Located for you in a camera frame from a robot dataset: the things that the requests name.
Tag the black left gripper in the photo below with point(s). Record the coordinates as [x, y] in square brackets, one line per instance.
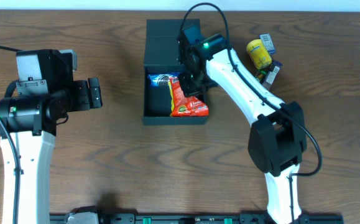
[83, 95]

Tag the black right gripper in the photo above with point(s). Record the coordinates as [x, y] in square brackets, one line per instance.
[191, 86]

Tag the red snack bag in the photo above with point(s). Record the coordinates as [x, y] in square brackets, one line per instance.
[183, 106]

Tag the blue Oreo cookie pack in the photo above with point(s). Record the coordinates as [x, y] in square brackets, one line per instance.
[161, 79]

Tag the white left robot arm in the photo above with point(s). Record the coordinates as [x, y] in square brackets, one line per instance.
[30, 111]

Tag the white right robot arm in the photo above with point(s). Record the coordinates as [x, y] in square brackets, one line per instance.
[275, 143]

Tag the yellow round candy pack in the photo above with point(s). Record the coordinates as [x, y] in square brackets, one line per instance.
[258, 54]

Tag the dark green open box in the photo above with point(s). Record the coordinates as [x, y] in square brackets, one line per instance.
[161, 54]

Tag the dark blue chocolate bar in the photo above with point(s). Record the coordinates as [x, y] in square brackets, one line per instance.
[271, 74]

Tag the small blue grey packet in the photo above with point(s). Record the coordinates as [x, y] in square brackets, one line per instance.
[268, 43]

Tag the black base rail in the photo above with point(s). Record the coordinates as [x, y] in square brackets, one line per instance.
[98, 215]

